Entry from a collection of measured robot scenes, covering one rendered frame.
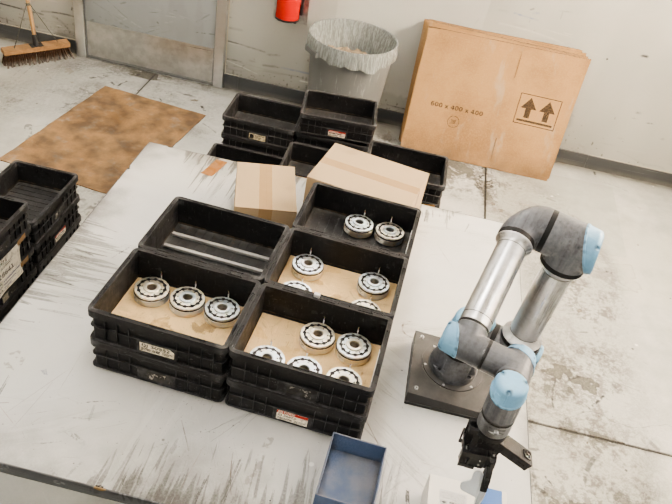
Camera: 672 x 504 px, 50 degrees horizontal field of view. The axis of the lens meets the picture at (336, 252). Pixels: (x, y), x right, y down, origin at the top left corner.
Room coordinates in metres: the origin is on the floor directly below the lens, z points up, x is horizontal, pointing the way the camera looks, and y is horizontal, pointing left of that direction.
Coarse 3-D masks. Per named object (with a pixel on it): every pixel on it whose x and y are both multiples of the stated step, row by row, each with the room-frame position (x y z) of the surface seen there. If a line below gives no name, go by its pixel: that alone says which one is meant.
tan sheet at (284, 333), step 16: (272, 320) 1.54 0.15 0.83; (288, 320) 1.55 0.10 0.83; (256, 336) 1.46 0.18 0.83; (272, 336) 1.47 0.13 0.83; (288, 336) 1.48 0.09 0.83; (336, 336) 1.52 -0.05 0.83; (288, 352) 1.42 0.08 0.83; (304, 352) 1.43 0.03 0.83; (352, 368) 1.41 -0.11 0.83; (368, 368) 1.42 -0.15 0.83; (368, 384) 1.36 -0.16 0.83
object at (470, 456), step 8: (472, 424) 1.08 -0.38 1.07; (464, 432) 1.09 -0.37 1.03; (472, 432) 1.06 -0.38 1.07; (480, 432) 1.05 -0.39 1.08; (464, 440) 1.07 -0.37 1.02; (472, 440) 1.06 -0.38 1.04; (480, 440) 1.06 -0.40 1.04; (488, 440) 1.04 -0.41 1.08; (496, 440) 1.04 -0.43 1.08; (464, 448) 1.05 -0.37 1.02; (472, 448) 1.06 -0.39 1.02; (480, 448) 1.06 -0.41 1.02; (488, 448) 1.06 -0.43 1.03; (464, 456) 1.05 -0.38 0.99; (472, 456) 1.04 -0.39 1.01; (480, 456) 1.04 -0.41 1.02; (488, 456) 1.04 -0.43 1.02; (496, 456) 1.05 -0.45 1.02; (464, 464) 1.04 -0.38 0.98; (472, 464) 1.05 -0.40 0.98; (480, 464) 1.04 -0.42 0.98; (488, 464) 1.04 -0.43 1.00
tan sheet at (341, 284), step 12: (288, 264) 1.81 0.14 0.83; (324, 264) 1.85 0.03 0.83; (288, 276) 1.75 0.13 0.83; (324, 276) 1.78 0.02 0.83; (336, 276) 1.80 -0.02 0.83; (348, 276) 1.81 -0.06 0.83; (312, 288) 1.71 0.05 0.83; (324, 288) 1.73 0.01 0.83; (336, 288) 1.74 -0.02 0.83; (348, 288) 1.75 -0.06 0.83; (348, 300) 1.69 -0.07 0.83; (372, 300) 1.71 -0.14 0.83; (384, 300) 1.73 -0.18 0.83
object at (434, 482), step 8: (432, 480) 1.12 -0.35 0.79; (440, 480) 1.12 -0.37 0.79; (448, 480) 1.13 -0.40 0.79; (456, 480) 1.13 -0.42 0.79; (424, 488) 1.13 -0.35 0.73; (432, 488) 1.10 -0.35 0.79; (440, 488) 1.10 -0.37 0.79; (448, 488) 1.11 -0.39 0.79; (456, 488) 1.11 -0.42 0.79; (488, 488) 1.13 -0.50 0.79; (424, 496) 1.10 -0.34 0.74; (432, 496) 1.07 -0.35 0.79; (440, 496) 1.08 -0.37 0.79; (448, 496) 1.08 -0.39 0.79; (456, 496) 1.09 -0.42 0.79; (464, 496) 1.09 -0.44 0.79; (472, 496) 1.10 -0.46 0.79; (488, 496) 1.10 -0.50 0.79; (496, 496) 1.11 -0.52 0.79; (504, 496) 1.11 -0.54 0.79
